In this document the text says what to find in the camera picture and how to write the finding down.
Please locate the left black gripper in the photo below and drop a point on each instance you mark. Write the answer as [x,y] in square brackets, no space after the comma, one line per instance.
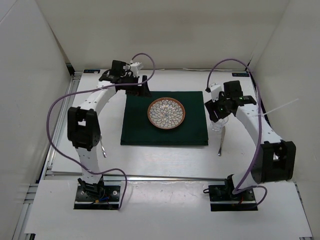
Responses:
[142,91]

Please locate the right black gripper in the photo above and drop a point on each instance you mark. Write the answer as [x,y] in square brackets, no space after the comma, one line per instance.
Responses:
[211,106]

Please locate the clear drinking glass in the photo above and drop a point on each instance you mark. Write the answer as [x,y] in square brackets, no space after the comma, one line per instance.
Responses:
[217,126]

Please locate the orange patterned plate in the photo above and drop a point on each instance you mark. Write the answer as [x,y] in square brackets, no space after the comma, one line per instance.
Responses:
[166,113]

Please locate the dark green cloth napkin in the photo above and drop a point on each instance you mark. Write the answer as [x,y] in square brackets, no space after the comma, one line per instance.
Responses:
[137,130]

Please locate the silver knife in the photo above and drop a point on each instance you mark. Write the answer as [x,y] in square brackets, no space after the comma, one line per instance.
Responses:
[222,137]

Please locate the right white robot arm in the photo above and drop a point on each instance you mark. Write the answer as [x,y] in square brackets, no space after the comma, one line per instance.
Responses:
[274,158]

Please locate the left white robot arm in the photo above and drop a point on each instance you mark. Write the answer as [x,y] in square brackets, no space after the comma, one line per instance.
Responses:
[83,128]

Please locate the white zip tie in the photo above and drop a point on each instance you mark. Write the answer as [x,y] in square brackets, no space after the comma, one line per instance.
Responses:
[277,108]

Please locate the silver fork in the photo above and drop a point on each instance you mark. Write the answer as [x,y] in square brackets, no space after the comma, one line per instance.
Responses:
[102,147]

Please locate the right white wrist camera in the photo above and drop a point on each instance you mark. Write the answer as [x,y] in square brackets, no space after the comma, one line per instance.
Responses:
[214,90]

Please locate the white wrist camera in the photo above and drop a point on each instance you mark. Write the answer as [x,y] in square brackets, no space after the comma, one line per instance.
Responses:
[133,67]
[214,90]

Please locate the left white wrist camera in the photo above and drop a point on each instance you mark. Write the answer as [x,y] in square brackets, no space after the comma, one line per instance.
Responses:
[133,67]

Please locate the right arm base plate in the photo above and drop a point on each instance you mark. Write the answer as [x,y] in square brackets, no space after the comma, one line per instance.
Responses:
[222,200]

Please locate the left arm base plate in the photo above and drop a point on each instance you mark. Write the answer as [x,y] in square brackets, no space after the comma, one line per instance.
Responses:
[97,196]

